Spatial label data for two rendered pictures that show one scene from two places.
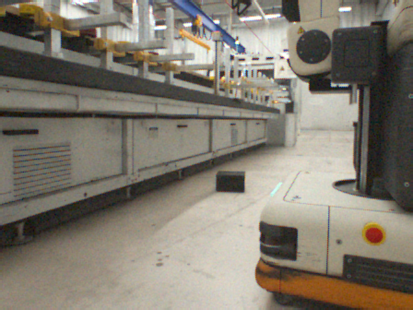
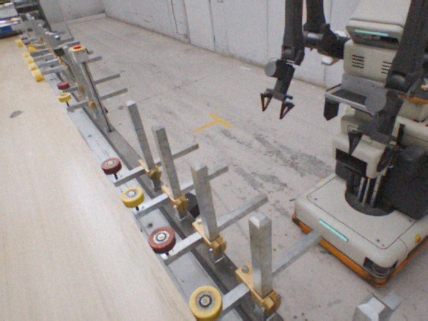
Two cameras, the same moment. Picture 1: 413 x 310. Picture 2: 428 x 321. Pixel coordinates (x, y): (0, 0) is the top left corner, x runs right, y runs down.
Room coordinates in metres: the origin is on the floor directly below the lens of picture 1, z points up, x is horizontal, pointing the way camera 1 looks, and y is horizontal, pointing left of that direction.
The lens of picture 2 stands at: (0.75, 0.99, 1.60)
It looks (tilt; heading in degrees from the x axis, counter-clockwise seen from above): 36 degrees down; 312
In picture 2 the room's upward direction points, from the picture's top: 8 degrees counter-clockwise
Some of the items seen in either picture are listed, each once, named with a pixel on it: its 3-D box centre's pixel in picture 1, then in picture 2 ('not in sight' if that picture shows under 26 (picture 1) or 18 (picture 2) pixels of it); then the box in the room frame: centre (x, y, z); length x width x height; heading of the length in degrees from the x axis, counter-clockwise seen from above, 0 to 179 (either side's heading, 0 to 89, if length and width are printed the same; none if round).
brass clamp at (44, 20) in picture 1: (58, 24); (257, 288); (1.00, 0.63, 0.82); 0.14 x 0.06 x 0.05; 162
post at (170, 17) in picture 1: (169, 49); (145, 152); (1.69, 0.41, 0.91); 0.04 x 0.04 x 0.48; 72
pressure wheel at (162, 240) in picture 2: (87, 40); (164, 247); (1.30, 0.69, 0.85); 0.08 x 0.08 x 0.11
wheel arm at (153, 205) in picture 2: (156, 59); (183, 189); (1.47, 0.42, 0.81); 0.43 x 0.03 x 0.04; 72
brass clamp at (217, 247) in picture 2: (110, 47); (209, 236); (1.24, 0.56, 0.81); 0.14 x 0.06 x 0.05; 162
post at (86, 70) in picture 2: (217, 68); (97, 98); (2.39, 0.17, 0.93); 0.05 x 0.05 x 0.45; 72
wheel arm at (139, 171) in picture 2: (180, 68); (158, 163); (1.71, 0.35, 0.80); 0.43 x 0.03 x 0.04; 72
